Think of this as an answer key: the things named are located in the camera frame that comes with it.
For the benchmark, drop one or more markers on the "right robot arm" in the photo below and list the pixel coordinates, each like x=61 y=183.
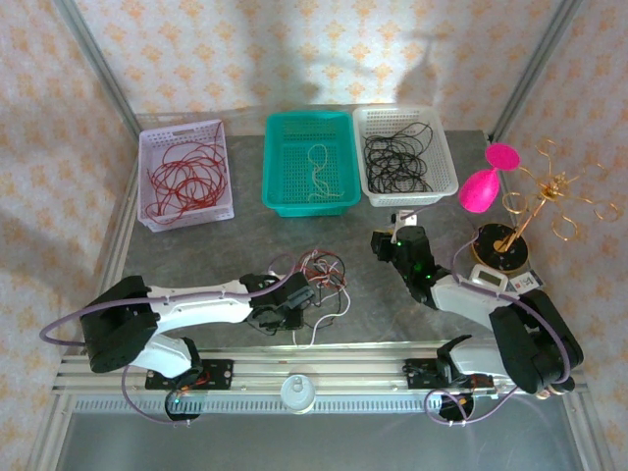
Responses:
x=466 y=300

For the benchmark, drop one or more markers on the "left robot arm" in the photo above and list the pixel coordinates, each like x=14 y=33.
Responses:
x=196 y=306

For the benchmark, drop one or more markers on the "white plastic basket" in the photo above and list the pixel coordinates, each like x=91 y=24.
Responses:
x=407 y=198

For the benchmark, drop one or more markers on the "white round knob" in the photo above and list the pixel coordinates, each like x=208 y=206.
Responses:
x=298 y=392

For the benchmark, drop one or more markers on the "teal plastic basket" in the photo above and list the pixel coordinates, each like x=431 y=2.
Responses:
x=314 y=208

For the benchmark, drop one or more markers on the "white digital timer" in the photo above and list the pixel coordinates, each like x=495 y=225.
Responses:
x=486 y=277

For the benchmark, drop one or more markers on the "pink wine glass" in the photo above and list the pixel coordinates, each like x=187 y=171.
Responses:
x=478 y=193

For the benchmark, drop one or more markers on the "small printed card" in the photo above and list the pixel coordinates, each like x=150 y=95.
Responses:
x=526 y=283

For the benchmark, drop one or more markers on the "lavender plastic basket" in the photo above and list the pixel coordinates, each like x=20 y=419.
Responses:
x=196 y=128

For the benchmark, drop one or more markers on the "black cylindrical knob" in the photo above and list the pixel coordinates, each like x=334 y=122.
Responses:
x=554 y=391

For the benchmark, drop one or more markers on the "orange patterned backdrop cloth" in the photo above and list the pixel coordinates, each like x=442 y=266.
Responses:
x=314 y=49

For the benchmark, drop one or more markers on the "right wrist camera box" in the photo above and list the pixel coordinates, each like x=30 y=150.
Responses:
x=403 y=218

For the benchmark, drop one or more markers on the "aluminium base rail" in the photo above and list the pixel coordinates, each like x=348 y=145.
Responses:
x=343 y=368

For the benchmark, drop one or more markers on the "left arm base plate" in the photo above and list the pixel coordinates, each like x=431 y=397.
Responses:
x=221 y=373

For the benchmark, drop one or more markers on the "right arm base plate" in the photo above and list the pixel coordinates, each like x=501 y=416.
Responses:
x=417 y=375

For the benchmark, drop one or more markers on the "aluminium frame post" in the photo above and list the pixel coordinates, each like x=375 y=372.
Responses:
x=100 y=66
x=535 y=64

